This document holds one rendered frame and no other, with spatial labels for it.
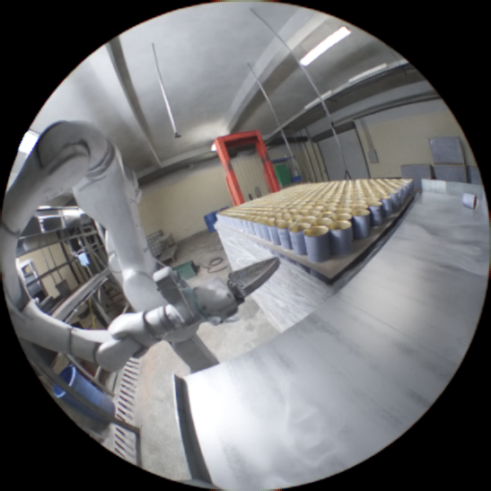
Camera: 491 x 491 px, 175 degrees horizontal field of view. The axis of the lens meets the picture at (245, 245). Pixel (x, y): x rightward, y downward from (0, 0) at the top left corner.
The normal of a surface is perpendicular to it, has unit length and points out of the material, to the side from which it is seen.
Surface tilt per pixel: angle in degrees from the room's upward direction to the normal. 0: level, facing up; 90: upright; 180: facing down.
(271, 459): 0
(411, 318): 0
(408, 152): 90
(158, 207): 90
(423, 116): 90
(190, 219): 90
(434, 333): 0
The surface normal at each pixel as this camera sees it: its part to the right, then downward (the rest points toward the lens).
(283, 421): -0.32, -0.90
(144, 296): 0.47, 0.12
